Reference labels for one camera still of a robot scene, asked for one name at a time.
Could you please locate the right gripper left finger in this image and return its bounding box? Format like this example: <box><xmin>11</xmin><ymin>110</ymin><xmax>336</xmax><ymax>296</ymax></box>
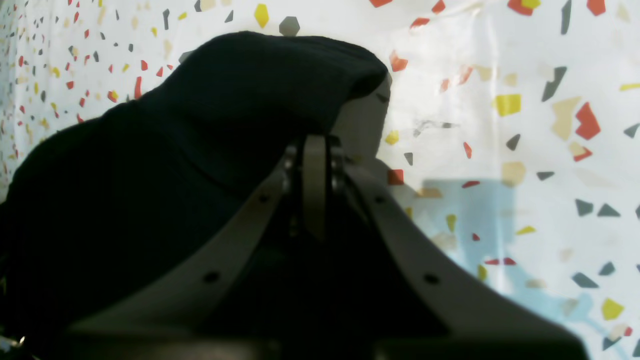
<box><xmin>65</xmin><ymin>136</ymin><xmax>329</xmax><ymax>360</ymax></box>

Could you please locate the black t-shirt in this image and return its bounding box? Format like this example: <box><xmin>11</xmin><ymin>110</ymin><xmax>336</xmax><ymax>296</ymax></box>
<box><xmin>1</xmin><ymin>31</ymin><xmax>448</xmax><ymax>360</ymax></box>

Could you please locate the terrazzo patterned tablecloth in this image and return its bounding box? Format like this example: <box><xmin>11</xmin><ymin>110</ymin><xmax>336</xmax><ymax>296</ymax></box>
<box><xmin>1</xmin><ymin>0</ymin><xmax>640</xmax><ymax>360</ymax></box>

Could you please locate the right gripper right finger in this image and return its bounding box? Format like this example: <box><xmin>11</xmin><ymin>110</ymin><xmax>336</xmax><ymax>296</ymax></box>
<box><xmin>327</xmin><ymin>137</ymin><xmax>588</xmax><ymax>360</ymax></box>

